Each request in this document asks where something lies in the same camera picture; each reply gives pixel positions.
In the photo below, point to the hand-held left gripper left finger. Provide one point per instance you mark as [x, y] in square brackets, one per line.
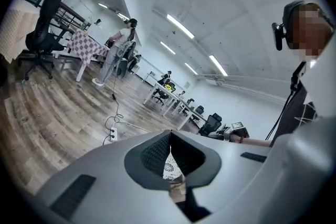
[110, 173]

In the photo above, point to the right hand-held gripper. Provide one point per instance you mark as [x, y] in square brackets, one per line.
[237, 127]

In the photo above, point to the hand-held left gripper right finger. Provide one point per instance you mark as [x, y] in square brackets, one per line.
[225, 162]

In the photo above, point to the white floral print cushion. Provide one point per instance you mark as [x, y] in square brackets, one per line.
[170, 168]

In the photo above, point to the person's right forearm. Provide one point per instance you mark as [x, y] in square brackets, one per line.
[258, 142]

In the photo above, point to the grey white office chair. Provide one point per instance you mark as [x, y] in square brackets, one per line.
[126, 56]

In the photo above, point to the black mesh office chair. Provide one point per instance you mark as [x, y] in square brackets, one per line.
[43, 31]

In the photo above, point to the person's right hand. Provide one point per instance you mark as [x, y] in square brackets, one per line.
[237, 136]

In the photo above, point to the white power strip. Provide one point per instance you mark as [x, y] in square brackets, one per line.
[113, 133]

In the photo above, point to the long white desk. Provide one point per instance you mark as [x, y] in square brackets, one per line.
[178, 105]

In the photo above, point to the ceiling light strip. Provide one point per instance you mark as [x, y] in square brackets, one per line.
[168, 47]
[124, 16]
[180, 26]
[218, 65]
[103, 5]
[191, 68]

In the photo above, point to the person's torso in white shirt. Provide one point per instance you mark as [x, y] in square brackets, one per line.
[302, 105]

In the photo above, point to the yellow object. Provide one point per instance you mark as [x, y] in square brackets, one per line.
[170, 87]

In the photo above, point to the person's head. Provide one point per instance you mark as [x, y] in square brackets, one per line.
[309, 29]

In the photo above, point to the table with purple checked cloth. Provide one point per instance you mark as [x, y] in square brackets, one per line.
[88, 46]

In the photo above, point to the dark wooden rack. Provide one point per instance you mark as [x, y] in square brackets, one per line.
[65, 11]

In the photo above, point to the table with cream checked cloth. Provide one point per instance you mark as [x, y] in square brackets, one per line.
[15, 26]

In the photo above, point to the white wall pipes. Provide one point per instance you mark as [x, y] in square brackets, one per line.
[244, 84]

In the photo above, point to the black head-mounted camera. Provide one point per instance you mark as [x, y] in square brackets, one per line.
[278, 35]

